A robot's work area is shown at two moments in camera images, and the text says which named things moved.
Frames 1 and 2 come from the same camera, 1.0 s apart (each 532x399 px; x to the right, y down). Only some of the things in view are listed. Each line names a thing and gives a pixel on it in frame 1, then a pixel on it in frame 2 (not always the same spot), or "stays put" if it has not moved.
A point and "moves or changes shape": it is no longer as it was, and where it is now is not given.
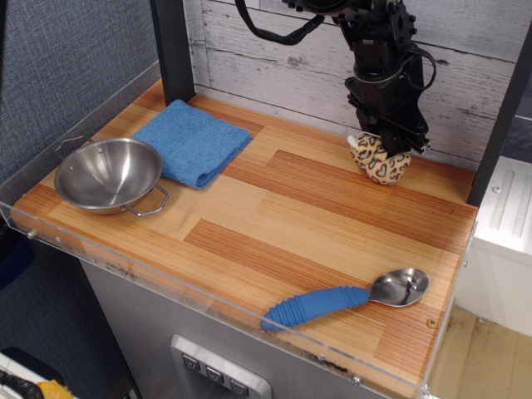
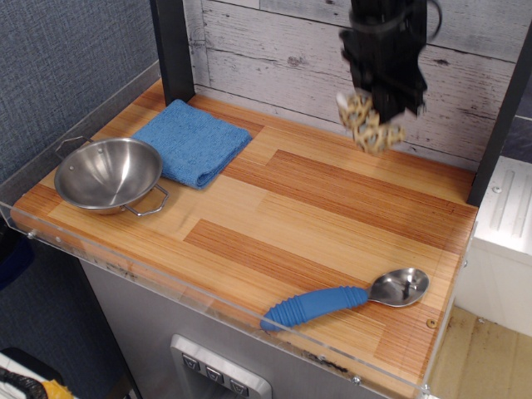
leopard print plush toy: x=368 y=153 moves or changes shape
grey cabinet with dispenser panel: x=177 y=347 stays put
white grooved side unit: x=495 y=280 stays put
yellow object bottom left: x=53 y=390 stays put
